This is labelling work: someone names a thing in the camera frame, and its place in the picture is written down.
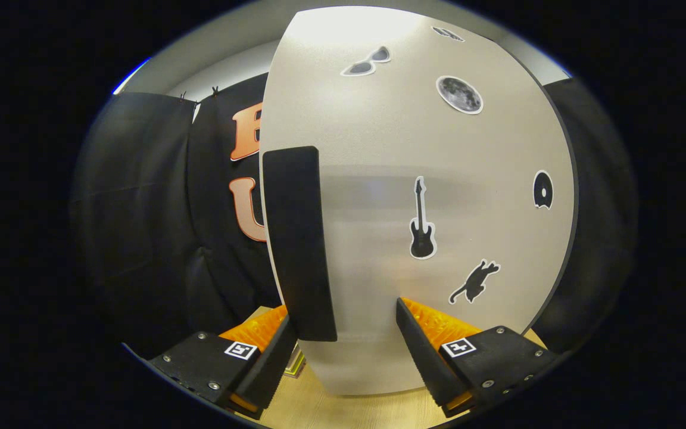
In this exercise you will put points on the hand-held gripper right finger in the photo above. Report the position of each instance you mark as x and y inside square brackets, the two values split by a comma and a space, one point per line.
[423, 351]

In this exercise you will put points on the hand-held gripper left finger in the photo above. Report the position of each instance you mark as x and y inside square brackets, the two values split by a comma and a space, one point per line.
[200, 357]

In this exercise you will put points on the yellow edged book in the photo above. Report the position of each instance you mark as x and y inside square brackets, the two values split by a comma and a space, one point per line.
[295, 364]

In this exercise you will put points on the black backdrop cloth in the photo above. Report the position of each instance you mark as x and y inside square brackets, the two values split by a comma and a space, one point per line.
[140, 208]

